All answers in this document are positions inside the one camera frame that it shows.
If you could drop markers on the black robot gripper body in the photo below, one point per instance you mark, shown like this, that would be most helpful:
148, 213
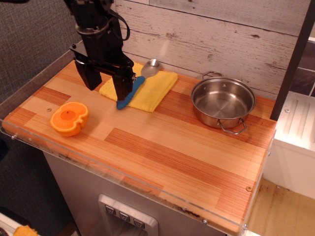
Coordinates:
102, 48

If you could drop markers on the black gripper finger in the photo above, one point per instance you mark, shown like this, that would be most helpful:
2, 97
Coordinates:
123, 84
89, 75

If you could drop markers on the blue handled metal spoon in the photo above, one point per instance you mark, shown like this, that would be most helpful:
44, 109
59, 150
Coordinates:
150, 69

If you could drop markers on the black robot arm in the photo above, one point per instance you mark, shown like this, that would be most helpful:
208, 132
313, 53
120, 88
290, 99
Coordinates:
94, 12

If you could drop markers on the orange half toy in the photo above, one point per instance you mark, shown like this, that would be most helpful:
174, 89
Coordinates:
70, 118

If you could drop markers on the clear acrylic table guard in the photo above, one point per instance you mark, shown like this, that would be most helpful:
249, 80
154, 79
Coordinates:
210, 174

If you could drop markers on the stainless steel pot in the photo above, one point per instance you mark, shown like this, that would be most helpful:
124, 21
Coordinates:
222, 103

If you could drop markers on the grey toy fridge cabinet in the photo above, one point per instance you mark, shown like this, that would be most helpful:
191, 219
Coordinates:
81, 189

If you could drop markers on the silver dispenser button panel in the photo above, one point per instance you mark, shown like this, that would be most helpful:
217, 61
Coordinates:
123, 220

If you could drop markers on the yellow object bottom left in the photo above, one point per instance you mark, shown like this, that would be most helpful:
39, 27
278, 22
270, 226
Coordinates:
25, 231

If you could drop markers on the white toy sink counter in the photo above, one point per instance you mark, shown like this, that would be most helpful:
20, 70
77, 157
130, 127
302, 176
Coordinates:
291, 160

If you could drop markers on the dark vertical post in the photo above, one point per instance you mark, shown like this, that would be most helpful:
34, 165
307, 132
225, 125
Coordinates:
294, 61

